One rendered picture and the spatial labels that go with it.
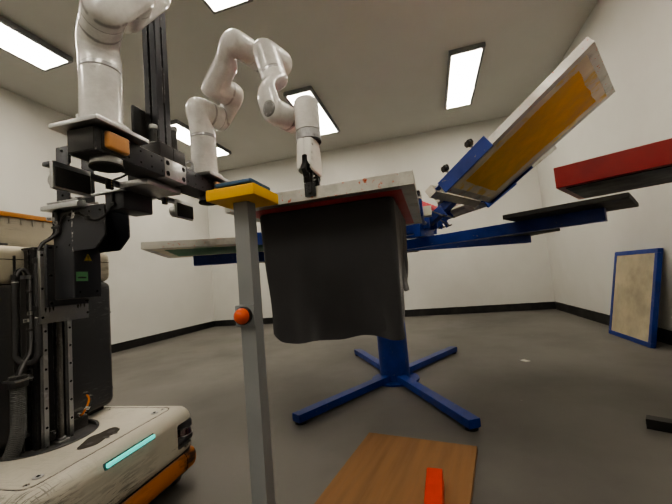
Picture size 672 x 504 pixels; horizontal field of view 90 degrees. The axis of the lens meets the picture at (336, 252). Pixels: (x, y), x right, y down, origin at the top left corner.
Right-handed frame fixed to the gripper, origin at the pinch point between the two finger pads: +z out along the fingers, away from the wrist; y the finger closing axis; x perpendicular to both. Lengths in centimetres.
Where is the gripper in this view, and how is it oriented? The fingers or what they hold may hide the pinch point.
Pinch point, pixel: (312, 191)
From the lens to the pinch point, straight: 101.6
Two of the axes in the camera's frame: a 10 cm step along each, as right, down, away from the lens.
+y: -2.7, -0.5, -9.6
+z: 0.8, 9.9, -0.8
